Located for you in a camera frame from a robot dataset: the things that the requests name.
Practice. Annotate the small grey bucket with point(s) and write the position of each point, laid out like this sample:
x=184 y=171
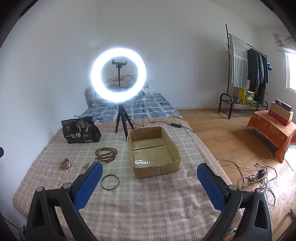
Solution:
x=235 y=98

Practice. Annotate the brown cardboard carton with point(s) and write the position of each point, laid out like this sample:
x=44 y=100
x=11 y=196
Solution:
x=281 y=113

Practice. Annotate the dark blue flat box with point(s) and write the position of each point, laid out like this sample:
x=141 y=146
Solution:
x=283 y=103

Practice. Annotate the black snack bag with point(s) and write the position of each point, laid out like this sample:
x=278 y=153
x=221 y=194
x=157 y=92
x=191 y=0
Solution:
x=78 y=129

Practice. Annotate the dark grey hanging coat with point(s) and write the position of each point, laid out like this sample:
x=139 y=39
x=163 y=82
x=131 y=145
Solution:
x=263 y=76

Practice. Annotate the black hanging coat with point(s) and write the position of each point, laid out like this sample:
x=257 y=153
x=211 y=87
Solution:
x=252 y=67

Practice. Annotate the floral curtain valance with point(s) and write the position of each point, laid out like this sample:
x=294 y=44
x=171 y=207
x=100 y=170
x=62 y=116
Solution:
x=285 y=41

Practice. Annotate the black phone holder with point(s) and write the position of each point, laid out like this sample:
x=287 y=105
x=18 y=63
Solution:
x=119 y=63

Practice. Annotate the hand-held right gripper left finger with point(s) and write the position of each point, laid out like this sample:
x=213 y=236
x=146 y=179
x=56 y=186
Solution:
x=89 y=183

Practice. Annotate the white power strip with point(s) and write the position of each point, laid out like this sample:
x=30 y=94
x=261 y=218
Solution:
x=259 y=177

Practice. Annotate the black clothes rack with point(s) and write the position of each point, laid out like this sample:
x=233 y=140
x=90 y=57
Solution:
x=226 y=93

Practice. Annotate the black tripod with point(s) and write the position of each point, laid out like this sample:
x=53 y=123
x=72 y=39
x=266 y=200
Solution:
x=120 y=111

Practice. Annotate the yellow crate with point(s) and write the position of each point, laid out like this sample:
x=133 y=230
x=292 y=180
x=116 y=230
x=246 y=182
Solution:
x=245 y=97

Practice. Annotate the dark bangle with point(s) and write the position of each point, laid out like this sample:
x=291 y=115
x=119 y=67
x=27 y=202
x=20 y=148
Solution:
x=101 y=182

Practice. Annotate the blue patterned bed sheet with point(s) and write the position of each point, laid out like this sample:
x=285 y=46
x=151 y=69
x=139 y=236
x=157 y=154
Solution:
x=157 y=106

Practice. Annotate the floral pillow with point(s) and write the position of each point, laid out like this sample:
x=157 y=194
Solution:
x=129 y=80

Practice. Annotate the table with orange cloth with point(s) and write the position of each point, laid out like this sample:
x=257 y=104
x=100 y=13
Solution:
x=266 y=125

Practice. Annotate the window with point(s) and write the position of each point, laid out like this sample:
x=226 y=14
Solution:
x=291 y=71

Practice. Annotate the pink plaid blanket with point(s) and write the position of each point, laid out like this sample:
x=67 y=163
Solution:
x=138 y=204

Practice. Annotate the striped hanging cloth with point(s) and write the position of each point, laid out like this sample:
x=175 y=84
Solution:
x=239 y=62

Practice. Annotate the cardboard box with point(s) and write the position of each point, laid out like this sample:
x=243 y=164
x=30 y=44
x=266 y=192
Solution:
x=150 y=171

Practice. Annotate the red flat box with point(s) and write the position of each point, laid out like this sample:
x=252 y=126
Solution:
x=277 y=118

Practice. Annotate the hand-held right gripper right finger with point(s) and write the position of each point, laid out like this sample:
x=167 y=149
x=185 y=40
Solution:
x=209 y=183

